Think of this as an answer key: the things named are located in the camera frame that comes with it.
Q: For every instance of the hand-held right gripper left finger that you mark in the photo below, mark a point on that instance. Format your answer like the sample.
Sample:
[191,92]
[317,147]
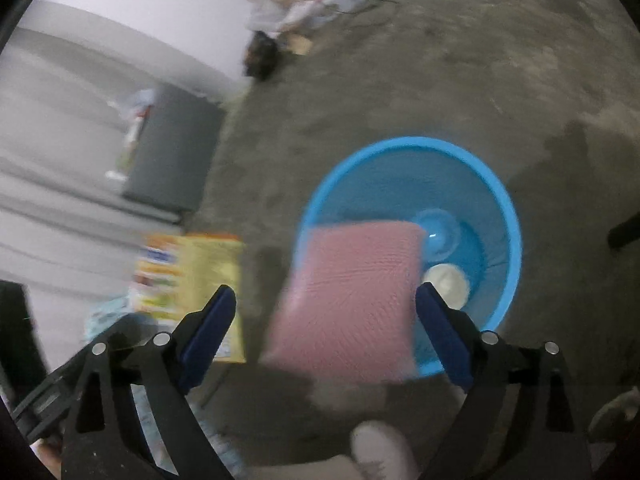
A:
[212,327]

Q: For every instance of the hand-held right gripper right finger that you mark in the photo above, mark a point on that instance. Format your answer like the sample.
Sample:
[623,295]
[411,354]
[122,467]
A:
[445,332]

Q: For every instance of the pink sponge cloth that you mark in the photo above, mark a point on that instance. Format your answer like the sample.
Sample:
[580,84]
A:
[345,300]

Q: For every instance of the blue mesh plastic basket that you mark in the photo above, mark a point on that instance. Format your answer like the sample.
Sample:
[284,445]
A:
[400,185]

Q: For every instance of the white round lid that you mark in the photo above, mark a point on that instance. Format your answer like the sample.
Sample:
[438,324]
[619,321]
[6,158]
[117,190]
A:
[447,282]

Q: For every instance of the yellow orange biscuit packet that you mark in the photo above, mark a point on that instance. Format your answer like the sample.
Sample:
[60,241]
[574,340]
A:
[200,270]

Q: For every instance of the black box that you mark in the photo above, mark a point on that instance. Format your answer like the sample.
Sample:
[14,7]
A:
[17,330]

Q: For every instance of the person's white socked foot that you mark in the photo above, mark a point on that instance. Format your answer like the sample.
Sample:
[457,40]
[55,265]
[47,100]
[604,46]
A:
[382,452]

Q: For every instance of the grey cabinet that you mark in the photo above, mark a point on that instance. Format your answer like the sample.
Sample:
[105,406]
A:
[170,160]

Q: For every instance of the black object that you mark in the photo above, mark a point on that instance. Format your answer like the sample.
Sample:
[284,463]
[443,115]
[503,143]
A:
[625,232]

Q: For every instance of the clear plastic bag with items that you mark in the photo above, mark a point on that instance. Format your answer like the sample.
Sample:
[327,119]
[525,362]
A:
[132,125]

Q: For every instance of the white curtain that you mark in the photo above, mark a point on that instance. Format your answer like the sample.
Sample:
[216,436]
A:
[50,110]

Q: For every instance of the dark crumpled bag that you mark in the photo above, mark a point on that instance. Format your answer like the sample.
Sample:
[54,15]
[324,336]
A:
[260,55]

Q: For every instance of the brown cardboard piece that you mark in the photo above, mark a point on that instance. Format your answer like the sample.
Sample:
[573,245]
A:
[299,44]

